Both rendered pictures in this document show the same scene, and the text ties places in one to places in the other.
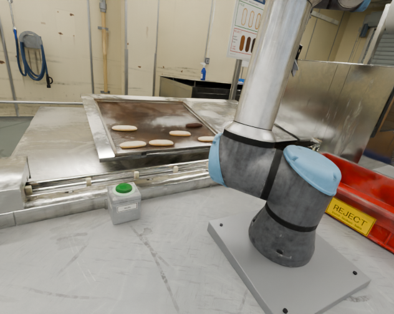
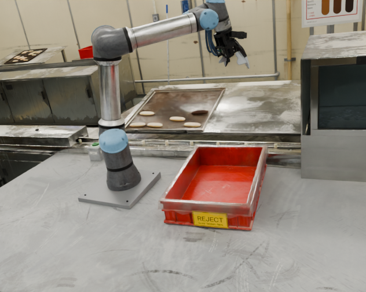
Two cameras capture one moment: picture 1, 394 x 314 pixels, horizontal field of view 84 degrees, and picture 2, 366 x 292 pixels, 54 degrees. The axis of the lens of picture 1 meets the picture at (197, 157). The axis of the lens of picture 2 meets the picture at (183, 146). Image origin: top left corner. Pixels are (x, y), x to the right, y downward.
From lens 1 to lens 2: 1.61 m
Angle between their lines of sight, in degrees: 53
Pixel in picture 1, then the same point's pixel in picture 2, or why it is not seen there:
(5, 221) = (66, 150)
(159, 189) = not seen: hidden behind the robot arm
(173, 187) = not seen: hidden behind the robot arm
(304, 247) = (110, 179)
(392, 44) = not seen: outside the picture
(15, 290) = (51, 167)
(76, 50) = (258, 15)
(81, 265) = (68, 167)
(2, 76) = (195, 55)
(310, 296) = (98, 197)
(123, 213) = (92, 155)
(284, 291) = (94, 192)
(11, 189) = (65, 137)
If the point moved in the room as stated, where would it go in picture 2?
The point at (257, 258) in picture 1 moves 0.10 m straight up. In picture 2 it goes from (104, 182) to (99, 162)
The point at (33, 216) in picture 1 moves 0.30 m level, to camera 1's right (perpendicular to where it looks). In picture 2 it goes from (73, 150) to (93, 166)
